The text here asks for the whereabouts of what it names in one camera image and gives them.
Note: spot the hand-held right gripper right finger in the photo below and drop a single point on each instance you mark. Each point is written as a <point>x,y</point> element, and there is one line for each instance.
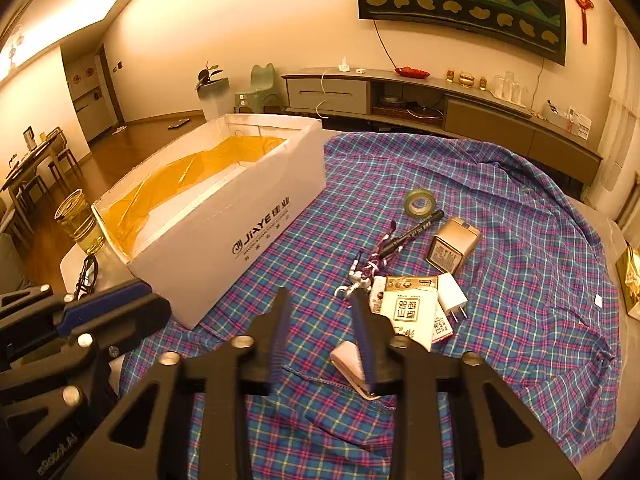
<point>362,340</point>

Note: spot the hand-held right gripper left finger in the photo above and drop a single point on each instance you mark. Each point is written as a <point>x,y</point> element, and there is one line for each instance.
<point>280,330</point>

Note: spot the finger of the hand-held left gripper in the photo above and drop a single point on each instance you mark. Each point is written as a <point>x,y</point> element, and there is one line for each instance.
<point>110,297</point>
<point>130,320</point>

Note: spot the pink binder clip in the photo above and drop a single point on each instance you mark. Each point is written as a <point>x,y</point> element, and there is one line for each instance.
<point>345,357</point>

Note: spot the white brown paper packet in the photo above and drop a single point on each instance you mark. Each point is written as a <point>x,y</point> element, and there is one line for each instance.
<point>400,315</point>

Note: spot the red white staple box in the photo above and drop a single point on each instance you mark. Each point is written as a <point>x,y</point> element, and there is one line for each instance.
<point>444,330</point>

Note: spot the white charger plug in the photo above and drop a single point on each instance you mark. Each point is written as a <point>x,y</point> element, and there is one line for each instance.
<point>450,295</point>

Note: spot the white cardboard box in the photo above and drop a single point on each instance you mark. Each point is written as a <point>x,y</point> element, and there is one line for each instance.
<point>225,230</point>

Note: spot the black marker pen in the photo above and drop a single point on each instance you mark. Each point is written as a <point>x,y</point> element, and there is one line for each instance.
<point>410,234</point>

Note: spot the green tape roll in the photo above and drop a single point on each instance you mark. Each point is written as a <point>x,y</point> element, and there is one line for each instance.
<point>407,205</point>

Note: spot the black eyeglasses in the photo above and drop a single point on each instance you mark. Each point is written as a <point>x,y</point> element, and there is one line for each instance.
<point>80,280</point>

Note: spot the wooden dining chair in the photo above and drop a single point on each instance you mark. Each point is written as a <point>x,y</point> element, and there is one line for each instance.
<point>62,152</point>

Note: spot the yellow plastic liner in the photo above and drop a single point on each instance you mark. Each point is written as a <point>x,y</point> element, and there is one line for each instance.
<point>200,165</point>

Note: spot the wooden dining table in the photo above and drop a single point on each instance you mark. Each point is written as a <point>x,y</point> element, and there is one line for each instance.
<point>25,160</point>

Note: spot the dark item on floor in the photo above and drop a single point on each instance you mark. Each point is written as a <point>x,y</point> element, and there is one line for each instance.
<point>179,123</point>

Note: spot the blue pink plaid cloth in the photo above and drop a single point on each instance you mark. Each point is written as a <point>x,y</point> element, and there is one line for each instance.
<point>500,210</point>

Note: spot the white hallway cabinet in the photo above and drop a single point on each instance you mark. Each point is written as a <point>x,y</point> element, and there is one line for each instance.
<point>85,95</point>

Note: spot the dark potted plant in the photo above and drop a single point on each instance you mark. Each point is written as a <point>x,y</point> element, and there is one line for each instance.
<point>205,77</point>

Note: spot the green plastic chair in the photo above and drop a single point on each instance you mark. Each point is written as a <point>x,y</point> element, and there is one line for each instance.
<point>262,85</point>

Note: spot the grey television cabinet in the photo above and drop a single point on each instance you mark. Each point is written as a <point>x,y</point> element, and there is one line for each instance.
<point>500,120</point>

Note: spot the red dish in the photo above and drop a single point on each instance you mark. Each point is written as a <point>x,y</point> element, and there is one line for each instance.
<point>412,72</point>

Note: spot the gold foil package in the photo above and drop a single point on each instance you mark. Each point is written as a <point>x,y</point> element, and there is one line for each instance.
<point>630,280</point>

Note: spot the gold bowl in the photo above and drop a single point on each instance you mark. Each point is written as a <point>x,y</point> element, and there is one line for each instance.
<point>467,80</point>

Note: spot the cluster of clear glasses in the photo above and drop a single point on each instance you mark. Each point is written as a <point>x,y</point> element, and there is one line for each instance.
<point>510,90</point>

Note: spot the white storage box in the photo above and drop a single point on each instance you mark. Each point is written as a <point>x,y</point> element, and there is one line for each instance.
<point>565,117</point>

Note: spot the white curtain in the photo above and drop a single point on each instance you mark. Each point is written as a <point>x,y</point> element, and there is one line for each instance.
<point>620,110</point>

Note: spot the wall television patterned cover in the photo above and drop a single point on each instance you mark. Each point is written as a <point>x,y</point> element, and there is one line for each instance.
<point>450,5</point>

